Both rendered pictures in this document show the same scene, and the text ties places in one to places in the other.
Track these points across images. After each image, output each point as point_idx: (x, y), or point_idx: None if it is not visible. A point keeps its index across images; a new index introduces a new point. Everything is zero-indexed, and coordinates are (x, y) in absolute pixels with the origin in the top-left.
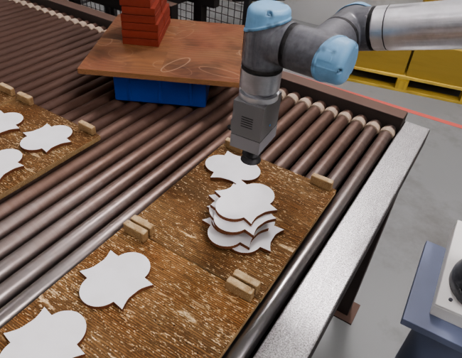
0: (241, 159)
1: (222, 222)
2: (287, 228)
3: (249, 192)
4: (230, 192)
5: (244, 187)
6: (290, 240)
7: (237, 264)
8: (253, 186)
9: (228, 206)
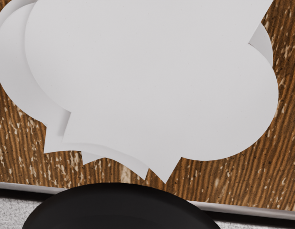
0: (42, 211)
1: (19, 52)
2: (185, 165)
3: (199, 75)
4: (163, 3)
5: (226, 43)
6: (150, 181)
7: (10, 111)
8: (247, 72)
9: (81, 40)
